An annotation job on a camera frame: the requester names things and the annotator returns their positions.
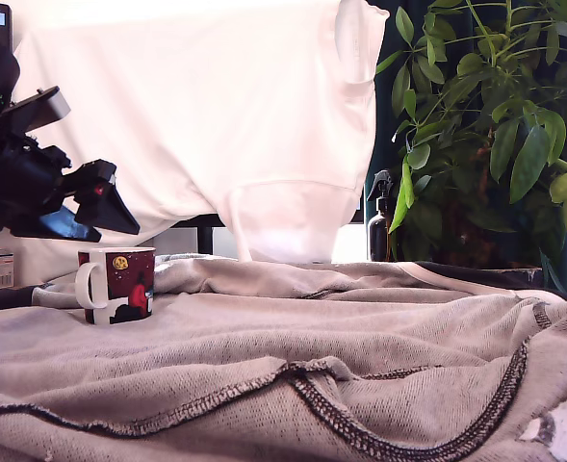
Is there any red picture coffee mug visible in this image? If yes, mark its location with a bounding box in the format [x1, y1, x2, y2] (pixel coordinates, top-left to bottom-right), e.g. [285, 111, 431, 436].
[74, 246, 157, 326]

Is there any white draped t-shirt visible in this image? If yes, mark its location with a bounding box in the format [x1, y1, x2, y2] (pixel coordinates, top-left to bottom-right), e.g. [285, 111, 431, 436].
[12, 0, 391, 279]

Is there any grey knit cloth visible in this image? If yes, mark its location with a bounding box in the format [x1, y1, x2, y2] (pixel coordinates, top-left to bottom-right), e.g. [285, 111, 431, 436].
[0, 252, 567, 462]

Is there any black spray bottle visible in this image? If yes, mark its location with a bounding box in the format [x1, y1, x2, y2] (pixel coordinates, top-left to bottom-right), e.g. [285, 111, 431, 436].
[365, 168, 400, 263]

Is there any dark planter box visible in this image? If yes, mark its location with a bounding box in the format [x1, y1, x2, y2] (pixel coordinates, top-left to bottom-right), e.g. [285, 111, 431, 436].
[420, 261, 547, 291]

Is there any green leafy houseplant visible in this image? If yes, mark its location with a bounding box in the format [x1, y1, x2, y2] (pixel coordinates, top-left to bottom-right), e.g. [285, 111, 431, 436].
[374, 0, 567, 270]

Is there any black monitor stand post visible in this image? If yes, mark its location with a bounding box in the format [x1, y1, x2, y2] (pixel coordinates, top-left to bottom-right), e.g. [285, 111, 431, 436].
[196, 214, 222, 257]

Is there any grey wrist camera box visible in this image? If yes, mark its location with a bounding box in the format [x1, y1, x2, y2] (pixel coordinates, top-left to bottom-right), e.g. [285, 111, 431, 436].
[0, 86, 73, 133]

